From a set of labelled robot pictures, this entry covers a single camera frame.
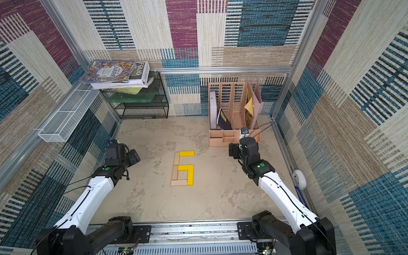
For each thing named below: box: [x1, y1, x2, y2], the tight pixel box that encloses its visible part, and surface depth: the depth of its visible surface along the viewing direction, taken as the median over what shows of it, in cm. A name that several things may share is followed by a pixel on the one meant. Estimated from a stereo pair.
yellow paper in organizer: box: [244, 96, 254, 117], surface depth 93 cm
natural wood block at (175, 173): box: [172, 165, 179, 181], surface depth 96 cm
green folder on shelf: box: [107, 91, 157, 104], surface depth 98 cm
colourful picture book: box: [80, 60, 137, 83], surface depth 83 cm
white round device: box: [292, 168, 307, 191], surface depth 88 cm
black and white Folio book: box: [90, 61, 155, 90], surface depth 83 cm
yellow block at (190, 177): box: [187, 169, 194, 186], surface depth 91 cm
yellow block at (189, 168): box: [177, 164, 194, 174], surface depth 96 cm
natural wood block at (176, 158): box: [173, 151, 181, 166], surface depth 101 cm
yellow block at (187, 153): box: [179, 150, 195, 157], surface depth 101 cm
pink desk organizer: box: [208, 81, 261, 148], surface depth 107 cm
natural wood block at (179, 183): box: [170, 179, 188, 186], surface depth 91 cm
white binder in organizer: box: [209, 90, 217, 130], surface depth 104 cm
